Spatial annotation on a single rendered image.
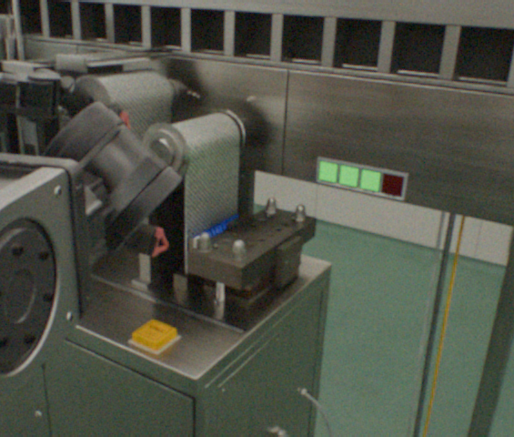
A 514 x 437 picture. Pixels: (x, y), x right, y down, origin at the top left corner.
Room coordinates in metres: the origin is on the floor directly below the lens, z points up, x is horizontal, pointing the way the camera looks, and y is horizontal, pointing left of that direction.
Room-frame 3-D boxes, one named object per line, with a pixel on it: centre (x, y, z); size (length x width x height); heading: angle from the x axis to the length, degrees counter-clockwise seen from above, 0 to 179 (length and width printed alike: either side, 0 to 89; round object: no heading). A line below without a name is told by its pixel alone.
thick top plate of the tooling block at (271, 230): (1.41, 0.00, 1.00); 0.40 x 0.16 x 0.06; 150
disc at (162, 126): (1.36, 0.24, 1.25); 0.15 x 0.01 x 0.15; 60
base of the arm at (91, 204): (0.41, 0.16, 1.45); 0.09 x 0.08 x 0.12; 81
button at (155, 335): (1.07, 0.22, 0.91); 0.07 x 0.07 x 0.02; 60
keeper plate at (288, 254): (1.37, -0.08, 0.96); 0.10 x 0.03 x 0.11; 150
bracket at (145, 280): (1.34, 0.29, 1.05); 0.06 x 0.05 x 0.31; 150
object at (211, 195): (1.43, 0.13, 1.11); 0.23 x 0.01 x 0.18; 150
